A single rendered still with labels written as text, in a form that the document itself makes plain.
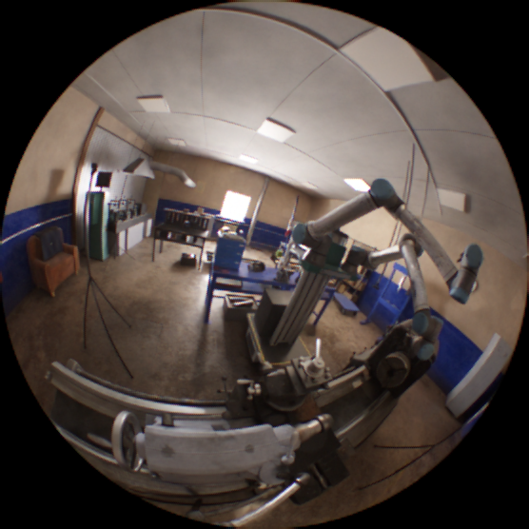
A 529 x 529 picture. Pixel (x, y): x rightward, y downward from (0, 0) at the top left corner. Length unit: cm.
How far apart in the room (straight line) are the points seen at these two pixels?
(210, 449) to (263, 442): 15
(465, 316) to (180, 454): 482
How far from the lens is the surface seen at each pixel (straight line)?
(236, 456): 53
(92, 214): 380
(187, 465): 52
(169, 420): 63
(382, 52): 180
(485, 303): 485
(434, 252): 86
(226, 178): 712
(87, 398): 103
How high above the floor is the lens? 168
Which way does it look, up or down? 18 degrees down
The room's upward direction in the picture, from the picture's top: 19 degrees clockwise
